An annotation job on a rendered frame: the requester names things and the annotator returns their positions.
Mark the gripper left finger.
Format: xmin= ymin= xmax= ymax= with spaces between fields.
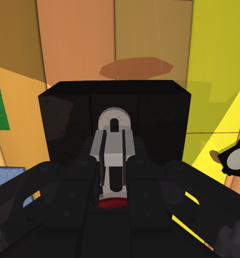
xmin=0 ymin=130 xmax=107 ymax=242

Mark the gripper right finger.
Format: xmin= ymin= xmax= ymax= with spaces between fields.
xmin=122 ymin=130 xmax=240 ymax=249

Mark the dark red disc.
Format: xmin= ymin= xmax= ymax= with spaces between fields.
xmin=98 ymin=198 xmax=128 ymax=208

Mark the black box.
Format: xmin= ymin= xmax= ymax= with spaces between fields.
xmin=37 ymin=80 xmax=192 ymax=167

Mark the grey slotted oval piece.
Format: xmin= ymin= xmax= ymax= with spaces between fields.
xmin=98 ymin=107 xmax=132 ymax=199

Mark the blue flat box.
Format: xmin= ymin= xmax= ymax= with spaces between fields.
xmin=0 ymin=166 xmax=41 ymax=208

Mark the black round part grey face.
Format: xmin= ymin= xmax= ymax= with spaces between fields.
xmin=217 ymin=137 xmax=240 ymax=179

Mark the brown octagonal disc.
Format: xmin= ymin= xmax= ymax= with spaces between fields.
xmin=99 ymin=57 xmax=174 ymax=81

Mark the yellow mat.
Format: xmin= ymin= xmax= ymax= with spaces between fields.
xmin=182 ymin=0 xmax=240 ymax=185

